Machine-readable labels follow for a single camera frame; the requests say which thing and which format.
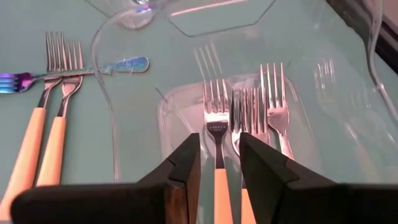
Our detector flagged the wooden-handled fork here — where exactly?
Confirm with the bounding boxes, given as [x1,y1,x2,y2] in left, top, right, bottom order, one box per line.
[0,30,68,222]
[34,39,85,187]
[230,86,271,224]
[201,78,234,224]

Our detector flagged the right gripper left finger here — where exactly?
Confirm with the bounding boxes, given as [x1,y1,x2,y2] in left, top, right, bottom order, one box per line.
[11,133,201,224]

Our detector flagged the iridescent rainbow fork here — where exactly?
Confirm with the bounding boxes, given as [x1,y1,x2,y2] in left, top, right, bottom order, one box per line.
[0,55,150,94]

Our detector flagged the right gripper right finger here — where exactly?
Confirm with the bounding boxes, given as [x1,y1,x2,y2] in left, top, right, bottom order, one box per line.
[239,132,398,224]

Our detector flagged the silver fork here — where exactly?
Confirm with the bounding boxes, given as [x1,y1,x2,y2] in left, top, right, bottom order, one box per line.
[259,62,295,161]

